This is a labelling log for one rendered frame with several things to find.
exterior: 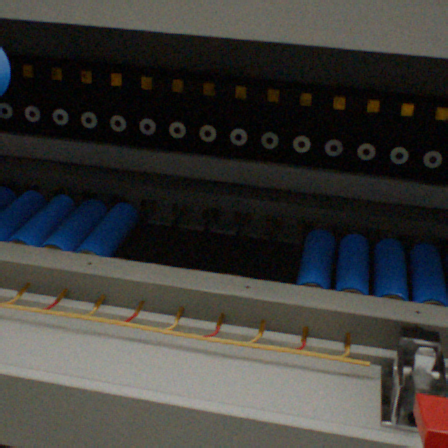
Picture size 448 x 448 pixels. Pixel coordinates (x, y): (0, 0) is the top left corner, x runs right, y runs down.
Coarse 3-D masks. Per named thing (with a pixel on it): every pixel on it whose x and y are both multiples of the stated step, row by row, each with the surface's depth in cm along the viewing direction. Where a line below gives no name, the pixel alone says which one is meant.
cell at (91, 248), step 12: (120, 204) 43; (108, 216) 41; (120, 216) 41; (132, 216) 42; (96, 228) 40; (108, 228) 40; (120, 228) 40; (132, 228) 42; (84, 240) 39; (96, 240) 38; (108, 240) 39; (120, 240) 40; (96, 252) 37; (108, 252) 38
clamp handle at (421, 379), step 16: (416, 352) 28; (432, 352) 28; (416, 368) 29; (432, 368) 29; (416, 384) 27; (432, 384) 27; (416, 400) 25; (432, 400) 25; (416, 416) 25; (432, 416) 23; (432, 432) 22
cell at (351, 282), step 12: (348, 240) 40; (360, 240) 40; (348, 252) 39; (360, 252) 39; (348, 264) 37; (360, 264) 37; (336, 276) 37; (348, 276) 36; (360, 276) 36; (336, 288) 36; (348, 288) 35; (360, 288) 35
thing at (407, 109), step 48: (0, 96) 47; (48, 96) 46; (96, 96) 46; (144, 96) 45; (192, 96) 44; (240, 96) 43; (288, 96) 43; (336, 96) 42; (384, 96) 42; (144, 144) 46; (192, 144) 46; (288, 144) 44; (384, 144) 43; (432, 144) 42
